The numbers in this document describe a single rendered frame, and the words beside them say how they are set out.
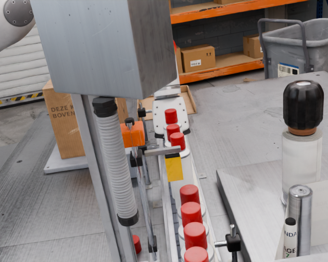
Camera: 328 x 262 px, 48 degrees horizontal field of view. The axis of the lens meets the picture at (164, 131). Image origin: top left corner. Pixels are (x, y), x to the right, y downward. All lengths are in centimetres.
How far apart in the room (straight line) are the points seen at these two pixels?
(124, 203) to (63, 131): 79
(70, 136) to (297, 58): 212
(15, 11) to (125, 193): 41
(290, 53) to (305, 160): 227
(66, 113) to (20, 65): 381
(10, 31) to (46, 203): 59
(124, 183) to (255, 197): 49
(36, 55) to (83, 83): 451
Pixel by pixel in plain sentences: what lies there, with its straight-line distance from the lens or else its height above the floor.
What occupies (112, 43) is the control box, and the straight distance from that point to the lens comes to 48.
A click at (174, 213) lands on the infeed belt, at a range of 93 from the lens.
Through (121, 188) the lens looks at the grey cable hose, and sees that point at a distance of 56.
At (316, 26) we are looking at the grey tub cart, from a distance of 380.
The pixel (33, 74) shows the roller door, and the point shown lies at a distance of 510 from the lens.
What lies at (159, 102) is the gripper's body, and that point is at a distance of 105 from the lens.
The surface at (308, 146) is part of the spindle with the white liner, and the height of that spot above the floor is 105.
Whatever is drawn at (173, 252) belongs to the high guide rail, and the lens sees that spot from 71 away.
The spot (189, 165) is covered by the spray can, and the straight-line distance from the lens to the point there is 86.
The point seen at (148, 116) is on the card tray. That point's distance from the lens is 164.
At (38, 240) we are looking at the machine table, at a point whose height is 83.
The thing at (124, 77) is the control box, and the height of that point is 132.
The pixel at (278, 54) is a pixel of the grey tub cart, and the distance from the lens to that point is 316.
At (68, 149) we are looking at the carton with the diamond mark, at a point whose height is 89.
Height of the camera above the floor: 144
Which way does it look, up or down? 24 degrees down
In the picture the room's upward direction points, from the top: 8 degrees counter-clockwise
